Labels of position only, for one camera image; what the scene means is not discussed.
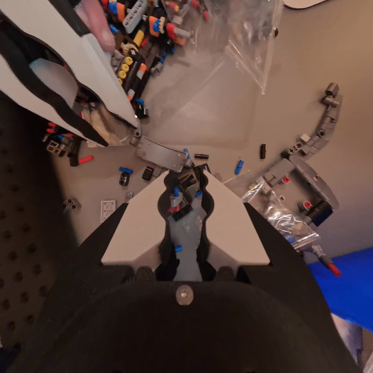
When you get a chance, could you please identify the clear bags of parts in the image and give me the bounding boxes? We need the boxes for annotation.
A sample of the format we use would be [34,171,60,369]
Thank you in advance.
[163,0,284,95]

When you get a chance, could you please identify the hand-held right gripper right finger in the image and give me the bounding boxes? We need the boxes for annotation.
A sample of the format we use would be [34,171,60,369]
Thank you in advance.
[198,170,270,279]

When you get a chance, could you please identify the partly built lego engine block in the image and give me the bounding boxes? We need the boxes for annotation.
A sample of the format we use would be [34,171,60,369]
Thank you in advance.
[109,35,164,101]

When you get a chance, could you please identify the light grey lego connector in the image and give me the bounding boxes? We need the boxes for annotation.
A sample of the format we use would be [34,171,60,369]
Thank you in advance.
[63,198,82,213]

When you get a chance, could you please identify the dark grey lego subassembly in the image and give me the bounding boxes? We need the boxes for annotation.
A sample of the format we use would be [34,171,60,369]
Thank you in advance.
[256,157,340,228]

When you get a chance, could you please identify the dark grey lego panel assembly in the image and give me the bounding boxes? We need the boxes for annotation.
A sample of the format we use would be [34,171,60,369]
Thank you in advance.
[129,131,194,173]

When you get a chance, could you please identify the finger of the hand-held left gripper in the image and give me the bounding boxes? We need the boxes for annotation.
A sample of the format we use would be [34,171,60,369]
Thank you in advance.
[0,29,110,147]
[0,0,140,129]

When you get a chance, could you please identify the black perforated board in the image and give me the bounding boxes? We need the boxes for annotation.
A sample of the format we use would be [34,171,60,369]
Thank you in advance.
[0,96,79,350]

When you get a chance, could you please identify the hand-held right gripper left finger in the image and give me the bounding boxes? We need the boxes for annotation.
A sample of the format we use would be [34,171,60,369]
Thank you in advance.
[101,170,175,279]

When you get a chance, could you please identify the pile of lego pieces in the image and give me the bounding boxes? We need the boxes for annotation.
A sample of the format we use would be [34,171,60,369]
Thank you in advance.
[42,0,210,254]

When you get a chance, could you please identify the grey lego shaft red tip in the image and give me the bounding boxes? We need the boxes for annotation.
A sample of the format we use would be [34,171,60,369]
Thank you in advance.
[312,244,342,277]

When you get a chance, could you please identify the person's left hand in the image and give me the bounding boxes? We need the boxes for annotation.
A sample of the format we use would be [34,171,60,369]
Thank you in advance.
[74,0,116,53]

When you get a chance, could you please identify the empty clear plastic bag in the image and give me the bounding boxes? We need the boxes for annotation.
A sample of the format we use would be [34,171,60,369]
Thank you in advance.
[241,179,321,257]

